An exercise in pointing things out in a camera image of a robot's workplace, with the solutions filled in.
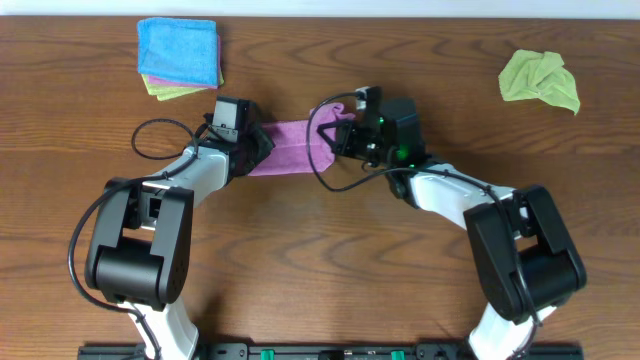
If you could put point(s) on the purple microfiber cloth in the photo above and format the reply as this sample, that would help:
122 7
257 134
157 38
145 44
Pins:
289 155

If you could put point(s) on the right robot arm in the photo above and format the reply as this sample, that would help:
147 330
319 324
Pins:
527 264

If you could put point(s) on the crumpled green microfiber cloth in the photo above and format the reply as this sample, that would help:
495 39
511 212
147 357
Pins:
539 75

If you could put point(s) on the folded green cloth upper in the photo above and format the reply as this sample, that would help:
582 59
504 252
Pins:
153 90

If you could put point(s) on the folded blue cloth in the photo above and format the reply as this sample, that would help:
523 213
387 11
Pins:
180 50

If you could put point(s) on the folded green cloth bottom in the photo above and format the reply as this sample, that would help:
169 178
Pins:
177 93

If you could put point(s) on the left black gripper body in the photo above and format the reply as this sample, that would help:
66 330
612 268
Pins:
257 144

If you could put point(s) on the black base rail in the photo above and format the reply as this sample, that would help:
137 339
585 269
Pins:
241 351

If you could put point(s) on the folded green cloth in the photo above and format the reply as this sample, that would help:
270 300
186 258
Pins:
153 90
177 93

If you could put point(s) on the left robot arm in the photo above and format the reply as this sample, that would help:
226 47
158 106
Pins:
139 254

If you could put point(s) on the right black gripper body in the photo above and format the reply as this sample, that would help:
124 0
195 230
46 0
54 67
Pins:
361 145

